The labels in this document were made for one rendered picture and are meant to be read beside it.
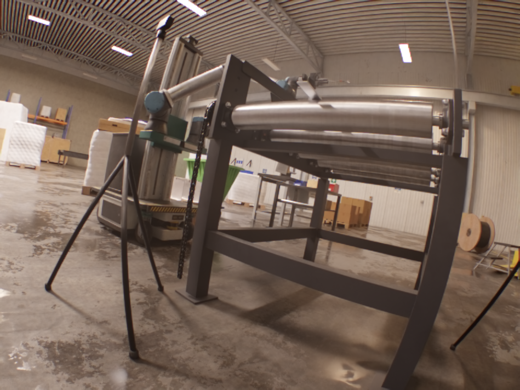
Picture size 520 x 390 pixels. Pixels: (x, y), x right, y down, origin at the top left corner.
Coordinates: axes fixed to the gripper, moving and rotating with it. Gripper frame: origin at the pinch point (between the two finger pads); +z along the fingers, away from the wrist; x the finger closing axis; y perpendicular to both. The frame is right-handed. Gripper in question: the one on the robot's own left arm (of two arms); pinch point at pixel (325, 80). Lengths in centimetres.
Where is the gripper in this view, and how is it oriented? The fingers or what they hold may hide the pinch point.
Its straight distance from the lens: 216.0
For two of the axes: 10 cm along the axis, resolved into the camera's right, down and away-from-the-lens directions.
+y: 5.0, 0.8, 8.6
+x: -1.8, 9.8, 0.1
